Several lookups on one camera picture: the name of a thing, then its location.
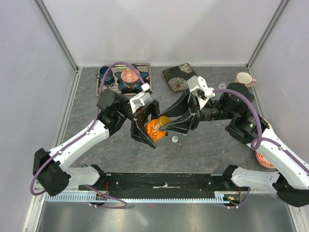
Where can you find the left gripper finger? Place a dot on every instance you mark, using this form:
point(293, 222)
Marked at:
point(151, 110)
point(138, 132)

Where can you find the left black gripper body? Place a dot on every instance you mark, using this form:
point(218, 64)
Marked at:
point(139, 113)

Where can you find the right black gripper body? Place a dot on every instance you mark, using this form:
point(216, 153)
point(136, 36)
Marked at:
point(195, 108)

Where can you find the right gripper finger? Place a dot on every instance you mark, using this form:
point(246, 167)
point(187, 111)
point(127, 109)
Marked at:
point(179, 107)
point(180, 125)

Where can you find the orange juice bottle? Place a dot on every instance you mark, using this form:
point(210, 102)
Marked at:
point(153, 128)

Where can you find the green white bottle cap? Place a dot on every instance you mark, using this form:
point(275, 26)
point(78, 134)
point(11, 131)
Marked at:
point(174, 139)

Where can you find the clear Pocari Sweat bottle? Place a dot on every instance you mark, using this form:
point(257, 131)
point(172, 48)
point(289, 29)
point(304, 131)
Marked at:
point(222, 86)

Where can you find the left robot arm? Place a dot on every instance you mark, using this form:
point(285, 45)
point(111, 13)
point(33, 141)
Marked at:
point(52, 169)

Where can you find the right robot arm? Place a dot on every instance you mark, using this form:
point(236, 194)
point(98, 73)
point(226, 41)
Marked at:
point(290, 182)

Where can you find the black floral rectangular plate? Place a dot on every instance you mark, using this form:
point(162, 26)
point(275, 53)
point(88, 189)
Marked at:
point(177, 76)

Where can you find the blue star-shaped dish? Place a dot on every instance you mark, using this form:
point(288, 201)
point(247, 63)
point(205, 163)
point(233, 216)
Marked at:
point(122, 86)

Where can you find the metal tray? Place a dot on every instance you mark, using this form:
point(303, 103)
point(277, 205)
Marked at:
point(145, 73)

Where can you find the orange patterned bowl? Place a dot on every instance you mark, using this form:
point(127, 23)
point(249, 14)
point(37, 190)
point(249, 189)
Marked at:
point(129, 77)

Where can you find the blue mug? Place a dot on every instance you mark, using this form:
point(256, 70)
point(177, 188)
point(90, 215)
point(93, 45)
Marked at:
point(109, 80)

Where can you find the pink mug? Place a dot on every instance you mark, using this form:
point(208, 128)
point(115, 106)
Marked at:
point(246, 79)

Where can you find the beige bird plate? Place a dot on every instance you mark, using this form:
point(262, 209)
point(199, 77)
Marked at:
point(270, 126)

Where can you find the red white patterned bowl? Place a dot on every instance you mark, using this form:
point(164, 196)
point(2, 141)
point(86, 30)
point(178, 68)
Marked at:
point(263, 161)

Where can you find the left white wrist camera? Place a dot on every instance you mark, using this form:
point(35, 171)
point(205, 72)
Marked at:
point(141, 99)

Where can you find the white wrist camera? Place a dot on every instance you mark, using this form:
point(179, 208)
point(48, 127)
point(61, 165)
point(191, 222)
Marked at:
point(198, 87)
point(141, 99)

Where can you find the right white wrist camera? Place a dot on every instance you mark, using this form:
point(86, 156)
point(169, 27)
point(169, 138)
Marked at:
point(198, 87)

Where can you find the slotted cable duct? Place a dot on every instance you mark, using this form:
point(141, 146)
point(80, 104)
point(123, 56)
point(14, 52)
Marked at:
point(92, 197)

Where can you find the right aluminium frame post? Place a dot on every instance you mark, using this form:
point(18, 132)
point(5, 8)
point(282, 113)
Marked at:
point(267, 32)

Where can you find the aluminium frame post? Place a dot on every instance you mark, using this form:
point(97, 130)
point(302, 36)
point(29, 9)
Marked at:
point(267, 32)
point(56, 33)

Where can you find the left aluminium frame post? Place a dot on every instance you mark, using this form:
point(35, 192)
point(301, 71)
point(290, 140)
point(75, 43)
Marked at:
point(56, 33)

